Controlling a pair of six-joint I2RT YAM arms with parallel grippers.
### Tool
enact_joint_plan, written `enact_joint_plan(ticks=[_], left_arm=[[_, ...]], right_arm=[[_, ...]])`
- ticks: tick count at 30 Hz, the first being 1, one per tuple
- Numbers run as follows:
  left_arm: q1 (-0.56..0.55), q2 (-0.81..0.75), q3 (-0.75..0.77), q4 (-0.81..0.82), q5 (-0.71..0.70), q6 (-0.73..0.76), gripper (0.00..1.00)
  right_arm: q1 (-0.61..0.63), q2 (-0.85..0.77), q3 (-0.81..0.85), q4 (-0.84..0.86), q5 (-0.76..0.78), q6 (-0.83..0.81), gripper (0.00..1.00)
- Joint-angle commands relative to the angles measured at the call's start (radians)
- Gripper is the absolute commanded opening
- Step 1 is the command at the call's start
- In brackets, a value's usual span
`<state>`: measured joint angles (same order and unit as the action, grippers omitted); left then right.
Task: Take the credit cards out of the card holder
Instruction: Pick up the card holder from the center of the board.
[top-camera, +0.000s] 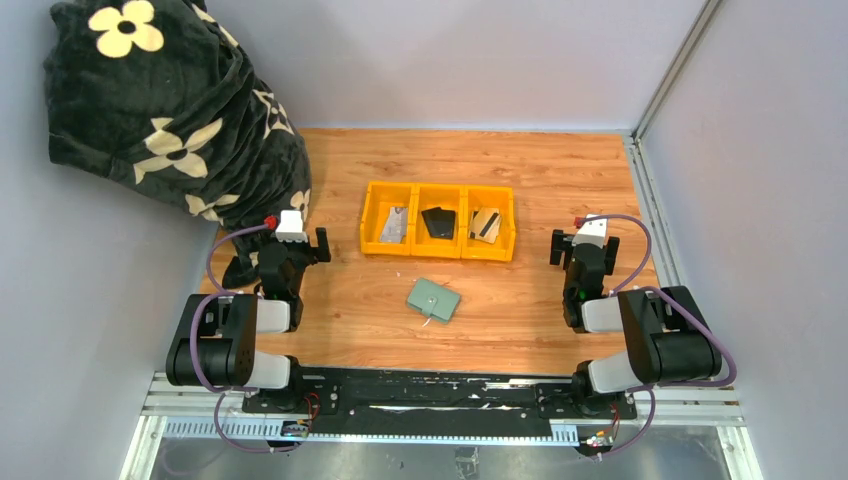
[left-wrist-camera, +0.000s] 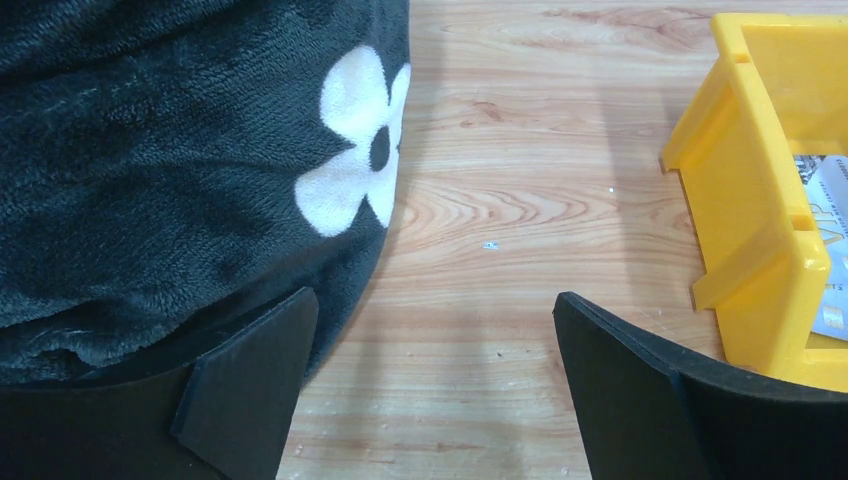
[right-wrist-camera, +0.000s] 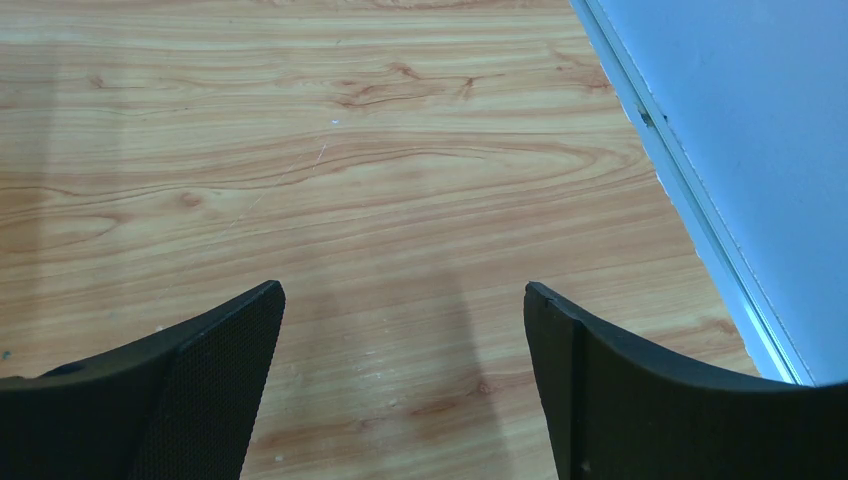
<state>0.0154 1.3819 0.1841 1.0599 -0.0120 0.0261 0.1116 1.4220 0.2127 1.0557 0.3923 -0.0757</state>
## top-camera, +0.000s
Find green card holder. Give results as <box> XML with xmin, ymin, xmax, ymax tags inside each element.
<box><xmin>406</xmin><ymin>278</ymin><xmax>461</xmax><ymax>324</ymax></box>

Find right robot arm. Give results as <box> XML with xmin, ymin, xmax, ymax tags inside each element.
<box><xmin>549</xmin><ymin>230</ymin><xmax>723</xmax><ymax>410</ymax></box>

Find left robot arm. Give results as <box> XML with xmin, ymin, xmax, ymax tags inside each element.
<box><xmin>165</xmin><ymin>227</ymin><xmax>331</xmax><ymax>412</ymax></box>

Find silver card in bin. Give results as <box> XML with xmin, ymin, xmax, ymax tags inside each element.
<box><xmin>379</xmin><ymin>206</ymin><xmax>408</xmax><ymax>244</ymax></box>

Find gold card in bin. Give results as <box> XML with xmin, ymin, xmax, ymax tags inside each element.
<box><xmin>469</xmin><ymin>207</ymin><xmax>501</xmax><ymax>244</ymax></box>

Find black card in bin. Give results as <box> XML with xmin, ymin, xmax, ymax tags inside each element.
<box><xmin>421</xmin><ymin>207</ymin><xmax>456</xmax><ymax>240</ymax></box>

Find yellow three-compartment bin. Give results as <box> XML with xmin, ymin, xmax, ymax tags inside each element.
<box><xmin>359</xmin><ymin>181</ymin><xmax>517</xmax><ymax>262</ymax></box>

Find black floral plush blanket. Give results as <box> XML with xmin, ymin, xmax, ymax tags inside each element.
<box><xmin>44</xmin><ymin>1</ymin><xmax>312</xmax><ymax>288</ymax></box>

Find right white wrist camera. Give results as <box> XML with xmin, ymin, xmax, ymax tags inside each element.
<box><xmin>571</xmin><ymin>214</ymin><xmax>608</xmax><ymax>248</ymax></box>

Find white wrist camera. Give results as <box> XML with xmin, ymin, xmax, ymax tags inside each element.
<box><xmin>571</xmin><ymin>214</ymin><xmax>608</xmax><ymax>248</ymax></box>
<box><xmin>274</xmin><ymin>210</ymin><xmax>309</xmax><ymax>243</ymax></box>

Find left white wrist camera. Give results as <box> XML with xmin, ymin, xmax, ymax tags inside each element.
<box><xmin>274</xmin><ymin>210</ymin><xmax>309</xmax><ymax>243</ymax></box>

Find aluminium frame rail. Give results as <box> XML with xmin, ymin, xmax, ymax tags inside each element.
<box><xmin>623</xmin><ymin>0</ymin><xmax>724</xmax><ymax>285</ymax></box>

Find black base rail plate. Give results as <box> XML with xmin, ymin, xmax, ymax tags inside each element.
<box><xmin>242</xmin><ymin>367</ymin><xmax>637</xmax><ymax>439</ymax></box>

